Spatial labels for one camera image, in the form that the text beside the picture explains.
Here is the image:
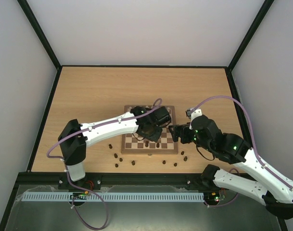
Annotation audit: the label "wooden chess board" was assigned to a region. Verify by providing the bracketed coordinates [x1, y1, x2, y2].
[121, 105, 178, 154]

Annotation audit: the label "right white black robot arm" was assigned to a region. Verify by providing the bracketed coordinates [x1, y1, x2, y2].
[168, 115, 293, 219]

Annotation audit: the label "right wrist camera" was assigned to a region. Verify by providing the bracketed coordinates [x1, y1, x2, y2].
[186, 108, 203, 122]

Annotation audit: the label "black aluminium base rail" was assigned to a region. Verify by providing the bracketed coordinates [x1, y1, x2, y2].
[14, 172, 219, 192]

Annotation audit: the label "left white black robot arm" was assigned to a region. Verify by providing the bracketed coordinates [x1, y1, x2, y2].
[58, 106, 172, 182]

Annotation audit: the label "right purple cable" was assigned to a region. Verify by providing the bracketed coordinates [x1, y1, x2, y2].
[191, 95, 293, 208]

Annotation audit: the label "white slotted cable duct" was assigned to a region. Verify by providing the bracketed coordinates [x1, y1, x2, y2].
[21, 192, 204, 203]

